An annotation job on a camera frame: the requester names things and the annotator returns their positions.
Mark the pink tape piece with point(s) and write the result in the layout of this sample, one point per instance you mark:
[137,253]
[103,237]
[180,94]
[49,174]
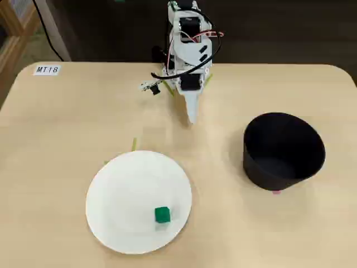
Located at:
[276,192]

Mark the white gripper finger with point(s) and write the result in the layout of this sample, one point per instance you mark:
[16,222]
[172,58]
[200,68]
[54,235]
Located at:
[197,102]
[189,104]

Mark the long green tape strip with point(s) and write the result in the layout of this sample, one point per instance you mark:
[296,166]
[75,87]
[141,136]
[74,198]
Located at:
[169,88]

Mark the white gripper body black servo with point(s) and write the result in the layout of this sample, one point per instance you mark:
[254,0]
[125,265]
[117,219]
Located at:
[191,82]

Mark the black round bin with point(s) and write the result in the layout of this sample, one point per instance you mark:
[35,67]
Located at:
[281,167]

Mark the wrist camera on white mount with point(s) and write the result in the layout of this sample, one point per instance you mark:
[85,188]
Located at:
[149,86]

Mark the white paper plate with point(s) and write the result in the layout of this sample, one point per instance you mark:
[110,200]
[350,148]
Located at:
[134,192]

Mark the white label MT18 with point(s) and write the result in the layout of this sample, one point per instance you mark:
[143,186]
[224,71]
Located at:
[47,69]

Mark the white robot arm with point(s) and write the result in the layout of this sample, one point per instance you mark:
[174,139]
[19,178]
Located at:
[190,50]

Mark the wooden furniture frame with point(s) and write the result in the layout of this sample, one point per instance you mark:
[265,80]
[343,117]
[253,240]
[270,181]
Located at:
[19,25]

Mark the green cube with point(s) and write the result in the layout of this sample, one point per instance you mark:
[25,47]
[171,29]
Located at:
[162,215]

